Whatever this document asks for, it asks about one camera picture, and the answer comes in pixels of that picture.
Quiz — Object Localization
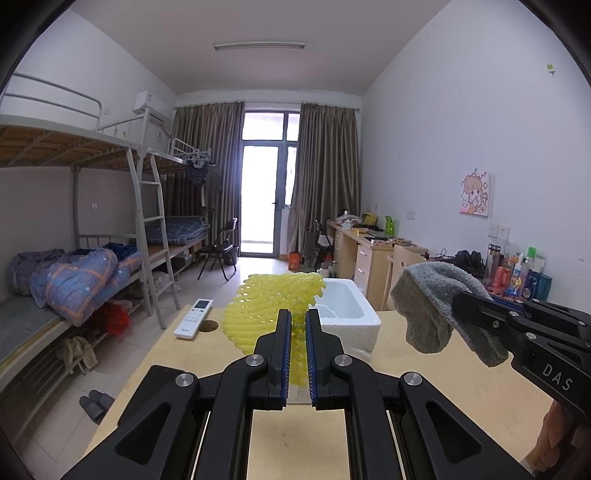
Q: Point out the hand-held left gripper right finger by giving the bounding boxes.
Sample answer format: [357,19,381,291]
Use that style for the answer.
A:
[305,308,532,480]

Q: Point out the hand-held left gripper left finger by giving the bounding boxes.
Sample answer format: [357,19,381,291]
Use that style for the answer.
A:
[60,308,293,480]

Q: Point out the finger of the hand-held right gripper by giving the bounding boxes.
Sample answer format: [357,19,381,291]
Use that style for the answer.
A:
[492,299,591,329]
[451,292,591,360]

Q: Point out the grey sock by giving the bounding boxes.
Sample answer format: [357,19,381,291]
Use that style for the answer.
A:
[390,262,509,367]

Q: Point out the yellow foam net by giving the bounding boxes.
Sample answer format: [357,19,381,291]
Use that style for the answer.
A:
[222,272,326,388]

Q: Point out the white foam box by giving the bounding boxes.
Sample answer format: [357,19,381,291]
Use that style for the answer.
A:
[314,277,382,361]

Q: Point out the person's right hand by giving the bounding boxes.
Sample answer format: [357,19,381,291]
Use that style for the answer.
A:
[525,404,575,477]

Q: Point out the group of toiletry bottles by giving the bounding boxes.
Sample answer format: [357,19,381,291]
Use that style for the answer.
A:
[496,247,554,301]

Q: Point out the clear water bottle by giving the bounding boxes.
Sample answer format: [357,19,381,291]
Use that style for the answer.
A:
[484,243,502,287]

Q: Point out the black headphones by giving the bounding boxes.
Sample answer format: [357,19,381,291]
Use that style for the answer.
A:
[452,249,485,278]

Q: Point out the wooden chair with smiley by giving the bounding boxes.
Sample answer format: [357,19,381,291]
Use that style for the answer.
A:
[385,244,428,311]

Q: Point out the white remote control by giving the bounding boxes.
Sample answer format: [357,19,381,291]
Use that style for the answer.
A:
[174,298,214,340]

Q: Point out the wooden desk with drawers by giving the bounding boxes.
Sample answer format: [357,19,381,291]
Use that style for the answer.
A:
[326,220,428,310]

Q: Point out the black folding chair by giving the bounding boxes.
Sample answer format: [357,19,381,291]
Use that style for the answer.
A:
[198,218,238,281]

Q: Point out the glass balcony door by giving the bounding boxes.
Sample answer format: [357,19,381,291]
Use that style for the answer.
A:
[240,111,301,259]

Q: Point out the folded blue quilt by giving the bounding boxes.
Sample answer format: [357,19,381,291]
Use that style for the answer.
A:
[145,217,209,245]

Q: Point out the red bag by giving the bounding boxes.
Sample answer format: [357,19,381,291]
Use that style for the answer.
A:
[99,302,130,335]

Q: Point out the brown curtain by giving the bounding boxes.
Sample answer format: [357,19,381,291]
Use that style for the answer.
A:
[286,102,361,261]
[172,102,245,259]

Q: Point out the white bed ladder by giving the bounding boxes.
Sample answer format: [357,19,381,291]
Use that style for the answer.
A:
[126,150,182,329]

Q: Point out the hanging dark clothes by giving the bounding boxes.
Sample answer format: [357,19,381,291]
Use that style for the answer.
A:
[185,154,215,188]

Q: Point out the beige cloth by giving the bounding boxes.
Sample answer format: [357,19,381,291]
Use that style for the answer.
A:
[56,335,99,374]

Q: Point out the blue plaid quilt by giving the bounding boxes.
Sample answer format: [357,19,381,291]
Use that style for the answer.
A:
[9,248,141,324]

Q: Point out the white air conditioner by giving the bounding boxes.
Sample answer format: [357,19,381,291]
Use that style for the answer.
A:
[133,91,168,123]

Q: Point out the ceiling tube light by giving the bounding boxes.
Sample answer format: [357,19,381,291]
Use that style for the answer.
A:
[213,41,305,52]

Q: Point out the pink cartoon wall poster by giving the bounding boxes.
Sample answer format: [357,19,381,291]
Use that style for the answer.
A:
[458,171,490,217]

